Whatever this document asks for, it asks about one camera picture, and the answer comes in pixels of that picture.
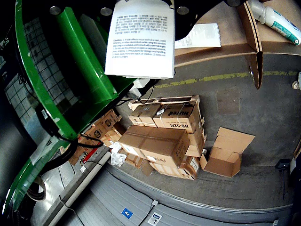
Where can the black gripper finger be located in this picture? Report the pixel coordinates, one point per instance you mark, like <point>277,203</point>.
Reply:
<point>185,18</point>
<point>89,7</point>

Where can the cow print carton box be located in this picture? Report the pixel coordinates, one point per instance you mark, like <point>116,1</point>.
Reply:
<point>141,61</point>

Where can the white product box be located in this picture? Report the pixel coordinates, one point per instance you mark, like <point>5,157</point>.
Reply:
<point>204,35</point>

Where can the divided cardboard box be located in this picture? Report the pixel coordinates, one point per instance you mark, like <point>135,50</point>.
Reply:
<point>223,53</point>

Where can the cardboard box printed BS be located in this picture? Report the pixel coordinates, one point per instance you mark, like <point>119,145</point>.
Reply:
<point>178,117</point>

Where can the small plain cardboard box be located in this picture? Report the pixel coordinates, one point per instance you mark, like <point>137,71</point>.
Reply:
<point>143,113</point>

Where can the cardboard box round logo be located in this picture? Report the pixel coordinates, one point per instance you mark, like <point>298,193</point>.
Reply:
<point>97,134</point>
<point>108,122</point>

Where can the long cardboard box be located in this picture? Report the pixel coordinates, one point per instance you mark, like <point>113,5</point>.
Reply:
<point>152,143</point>

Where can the opened cardboard box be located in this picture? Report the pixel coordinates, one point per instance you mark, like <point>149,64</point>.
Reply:
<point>223,164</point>

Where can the labelled cardboard box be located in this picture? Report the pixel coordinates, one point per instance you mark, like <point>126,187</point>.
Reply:
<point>169,171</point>

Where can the green metal shelf unit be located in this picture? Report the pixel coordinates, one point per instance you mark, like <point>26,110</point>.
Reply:
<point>77,47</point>

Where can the beige shoe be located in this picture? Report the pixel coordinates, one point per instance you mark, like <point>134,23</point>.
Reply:
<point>296,84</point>

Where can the crumpled white plastic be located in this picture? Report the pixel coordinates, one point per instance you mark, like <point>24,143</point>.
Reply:
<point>117,155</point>

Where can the tape roll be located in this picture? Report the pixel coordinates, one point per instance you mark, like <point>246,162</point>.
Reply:
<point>43,186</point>

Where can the white sticker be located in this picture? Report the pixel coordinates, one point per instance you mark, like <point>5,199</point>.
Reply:
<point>155,218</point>

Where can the blue sticker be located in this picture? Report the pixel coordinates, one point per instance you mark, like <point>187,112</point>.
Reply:
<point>127,213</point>

